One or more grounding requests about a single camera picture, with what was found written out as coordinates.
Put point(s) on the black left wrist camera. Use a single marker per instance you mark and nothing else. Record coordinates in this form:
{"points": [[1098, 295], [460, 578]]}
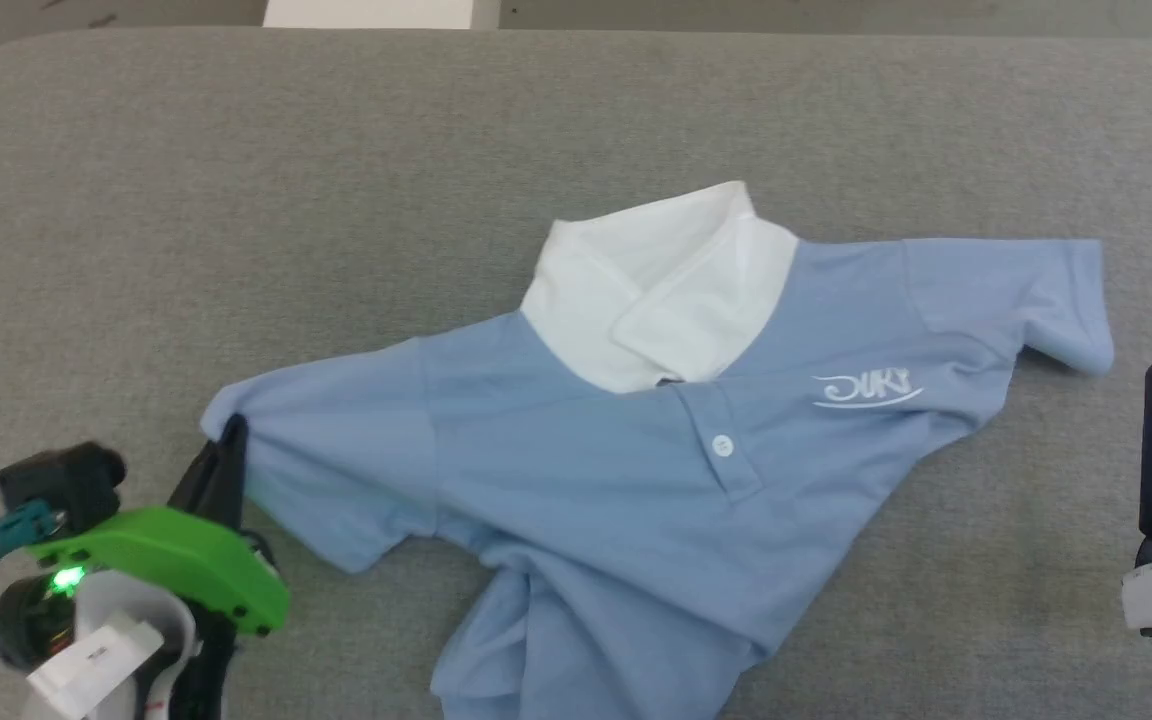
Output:
{"points": [[61, 485]]}

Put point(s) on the light blue polo shirt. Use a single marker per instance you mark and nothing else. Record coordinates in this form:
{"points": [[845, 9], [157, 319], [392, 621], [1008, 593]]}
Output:
{"points": [[586, 480]]}

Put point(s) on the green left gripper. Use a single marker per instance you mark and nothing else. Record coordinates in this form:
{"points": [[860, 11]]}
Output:
{"points": [[176, 560]]}

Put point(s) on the white rectangular box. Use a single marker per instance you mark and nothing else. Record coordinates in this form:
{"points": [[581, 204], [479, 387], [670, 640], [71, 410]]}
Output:
{"points": [[376, 12]]}

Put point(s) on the grey fabric sofa cushion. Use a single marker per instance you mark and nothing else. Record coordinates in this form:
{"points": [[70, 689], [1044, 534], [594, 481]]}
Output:
{"points": [[336, 200]]}

